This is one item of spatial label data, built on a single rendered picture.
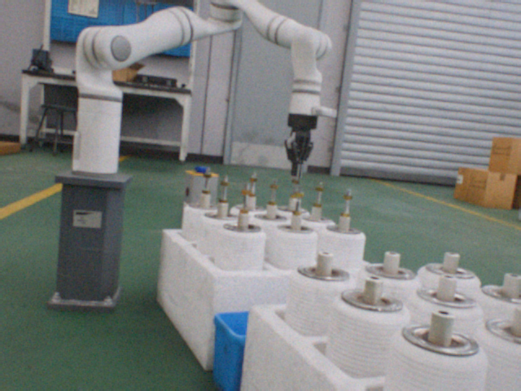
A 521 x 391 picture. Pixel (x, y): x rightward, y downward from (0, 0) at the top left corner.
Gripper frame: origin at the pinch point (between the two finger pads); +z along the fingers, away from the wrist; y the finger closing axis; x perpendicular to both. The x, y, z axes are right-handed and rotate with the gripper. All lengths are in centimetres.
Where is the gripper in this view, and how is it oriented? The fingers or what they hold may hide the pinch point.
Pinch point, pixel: (296, 171)
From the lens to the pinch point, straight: 133.3
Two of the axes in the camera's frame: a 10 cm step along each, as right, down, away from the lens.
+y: -4.9, 0.6, -8.7
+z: -1.1, 9.9, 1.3
